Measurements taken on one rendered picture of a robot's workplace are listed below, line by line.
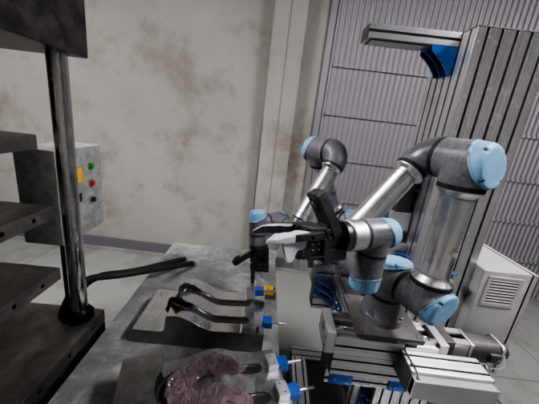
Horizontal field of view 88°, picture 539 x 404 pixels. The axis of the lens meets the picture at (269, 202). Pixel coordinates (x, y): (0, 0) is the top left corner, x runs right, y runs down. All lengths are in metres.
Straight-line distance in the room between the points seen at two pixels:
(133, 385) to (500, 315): 1.33
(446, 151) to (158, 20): 2.99
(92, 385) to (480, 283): 1.40
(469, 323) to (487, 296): 0.13
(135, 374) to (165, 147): 2.58
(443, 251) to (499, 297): 0.55
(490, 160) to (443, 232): 0.21
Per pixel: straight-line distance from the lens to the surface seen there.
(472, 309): 1.40
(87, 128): 3.69
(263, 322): 1.20
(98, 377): 1.22
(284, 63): 2.94
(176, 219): 3.44
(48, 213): 1.26
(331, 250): 0.63
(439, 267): 0.93
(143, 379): 1.03
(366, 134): 3.11
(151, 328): 1.25
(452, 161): 0.86
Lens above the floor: 1.67
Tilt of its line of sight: 16 degrees down
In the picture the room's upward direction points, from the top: 7 degrees clockwise
